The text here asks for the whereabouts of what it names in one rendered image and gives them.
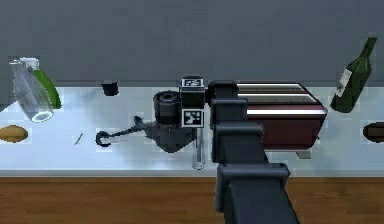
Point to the green spray bottle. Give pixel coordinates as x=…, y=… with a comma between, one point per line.
x=48, y=86

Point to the small black cup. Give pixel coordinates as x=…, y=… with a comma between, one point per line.
x=110, y=88

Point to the clear glass bottle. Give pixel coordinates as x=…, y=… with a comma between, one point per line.
x=30, y=90

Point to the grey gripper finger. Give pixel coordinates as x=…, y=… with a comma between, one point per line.
x=139, y=122
x=116, y=134

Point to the dark brown bread loaf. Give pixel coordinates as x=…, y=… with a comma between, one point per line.
x=374, y=132

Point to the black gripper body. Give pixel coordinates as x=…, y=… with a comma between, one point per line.
x=168, y=120

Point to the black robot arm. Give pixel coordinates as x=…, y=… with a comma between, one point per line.
x=246, y=156

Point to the brown potato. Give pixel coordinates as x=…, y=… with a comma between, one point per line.
x=13, y=133

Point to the small green pencil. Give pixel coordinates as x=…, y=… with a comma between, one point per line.
x=79, y=138

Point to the dark green wine bottle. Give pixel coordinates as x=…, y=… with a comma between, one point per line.
x=355, y=78

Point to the dark red toaster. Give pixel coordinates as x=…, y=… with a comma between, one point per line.
x=283, y=116

